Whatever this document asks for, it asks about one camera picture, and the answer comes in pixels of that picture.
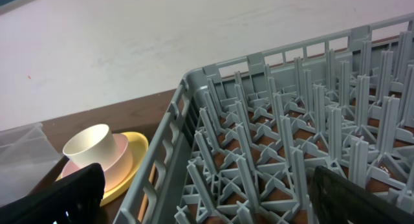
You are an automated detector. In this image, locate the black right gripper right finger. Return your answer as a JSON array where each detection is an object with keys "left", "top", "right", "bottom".
[{"left": 310, "top": 166, "right": 413, "bottom": 224}]

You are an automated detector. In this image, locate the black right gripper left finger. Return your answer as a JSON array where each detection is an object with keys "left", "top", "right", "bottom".
[{"left": 1, "top": 163, "right": 105, "bottom": 224}]

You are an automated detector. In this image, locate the grey dishwasher rack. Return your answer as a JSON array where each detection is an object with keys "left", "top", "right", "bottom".
[{"left": 115, "top": 14, "right": 413, "bottom": 223}]

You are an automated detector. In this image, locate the pink bowl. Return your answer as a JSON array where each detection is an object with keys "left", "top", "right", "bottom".
[{"left": 61, "top": 134, "right": 133, "bottom": 192}]

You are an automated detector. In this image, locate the cream paper cup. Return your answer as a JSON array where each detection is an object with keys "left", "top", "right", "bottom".
[{"left": 63, "top": 124, "right": 119, "bottom": 170}]

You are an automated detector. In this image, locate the clear plastic bin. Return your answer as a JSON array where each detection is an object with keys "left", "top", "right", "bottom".
[{"left": 1, "top": 123, "right": 61, "bottom": 206}]

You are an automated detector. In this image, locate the yellow plate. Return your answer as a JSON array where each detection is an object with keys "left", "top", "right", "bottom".
[{"left": 55, "top": 131, "right": 149, "bottom": 208}]

